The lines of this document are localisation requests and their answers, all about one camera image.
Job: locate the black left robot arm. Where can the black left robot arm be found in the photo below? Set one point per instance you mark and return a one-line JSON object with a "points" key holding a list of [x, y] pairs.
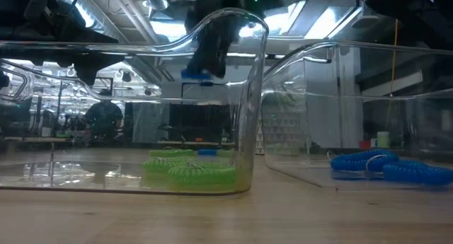
{"points": [[35, 3]]}

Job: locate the potted succulent, white triangle-pattern pot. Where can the potted succulent, white triangle-pattern pot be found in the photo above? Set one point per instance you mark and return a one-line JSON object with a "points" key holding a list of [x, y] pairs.
{"points": [[283, 131]]}

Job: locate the light green cup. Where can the light green cup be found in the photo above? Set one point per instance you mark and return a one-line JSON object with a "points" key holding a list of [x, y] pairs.
{"points": [[383, 139]]}

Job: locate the person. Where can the person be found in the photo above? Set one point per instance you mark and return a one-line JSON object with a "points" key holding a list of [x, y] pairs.
{"points": [[104, 116]]}

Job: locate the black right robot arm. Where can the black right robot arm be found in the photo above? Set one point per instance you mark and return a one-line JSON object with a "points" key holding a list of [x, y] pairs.
{"points": [[407, 14]]}

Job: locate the white container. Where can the white container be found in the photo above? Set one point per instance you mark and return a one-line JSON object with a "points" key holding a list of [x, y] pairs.
{"points": [[373, 142]]}

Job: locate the red container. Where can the red container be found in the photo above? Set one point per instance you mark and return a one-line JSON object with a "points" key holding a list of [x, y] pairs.
{"points": [[364, 144]]}

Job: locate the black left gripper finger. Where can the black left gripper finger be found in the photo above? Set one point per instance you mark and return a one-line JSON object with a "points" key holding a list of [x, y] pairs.
{"points": [[92, 65]]}

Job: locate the clear plastic bin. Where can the clear plastic bin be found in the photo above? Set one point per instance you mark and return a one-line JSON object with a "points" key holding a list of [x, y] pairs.
{"points": [[318, 78], [255, 113]]}

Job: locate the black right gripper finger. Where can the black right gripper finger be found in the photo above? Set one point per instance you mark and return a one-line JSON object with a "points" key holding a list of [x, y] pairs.
{"points": [[230, 35], [203, 49]]}

